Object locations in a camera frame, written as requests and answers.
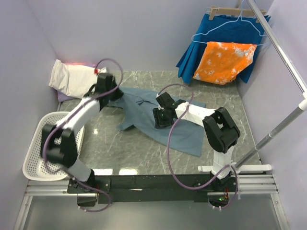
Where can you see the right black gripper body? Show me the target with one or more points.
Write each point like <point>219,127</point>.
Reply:
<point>161,118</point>

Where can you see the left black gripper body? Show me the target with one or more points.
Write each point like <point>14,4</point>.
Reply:
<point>116,95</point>

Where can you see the grey-blue t shirt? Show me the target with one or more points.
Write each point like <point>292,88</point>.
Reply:
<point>139,106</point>

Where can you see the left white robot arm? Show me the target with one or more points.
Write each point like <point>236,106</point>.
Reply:
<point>58,145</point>

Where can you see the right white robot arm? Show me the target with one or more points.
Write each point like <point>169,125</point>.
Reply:
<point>221,131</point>

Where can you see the white folded t shirt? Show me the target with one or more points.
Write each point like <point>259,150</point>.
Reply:
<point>61,72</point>

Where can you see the pink folded t shirt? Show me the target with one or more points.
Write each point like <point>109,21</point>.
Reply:
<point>82,64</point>

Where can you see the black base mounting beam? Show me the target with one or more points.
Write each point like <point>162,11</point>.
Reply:
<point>151,188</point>

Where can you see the orange white tie-dye cloth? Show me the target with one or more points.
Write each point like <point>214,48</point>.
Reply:
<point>221,62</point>

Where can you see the white plastic laundry basket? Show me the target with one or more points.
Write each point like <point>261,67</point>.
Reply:
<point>34,167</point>

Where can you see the wooden clip hanger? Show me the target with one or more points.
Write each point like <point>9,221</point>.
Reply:
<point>213,11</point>

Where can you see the blue pleated skirt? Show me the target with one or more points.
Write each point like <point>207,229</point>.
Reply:
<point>221,28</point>

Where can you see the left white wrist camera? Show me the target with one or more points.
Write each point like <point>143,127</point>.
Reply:
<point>102,70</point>

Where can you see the silver clothes rack frame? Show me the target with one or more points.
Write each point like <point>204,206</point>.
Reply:
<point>302,107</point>

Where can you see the aluminium rail frame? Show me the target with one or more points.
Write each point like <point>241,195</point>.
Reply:
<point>248,184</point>

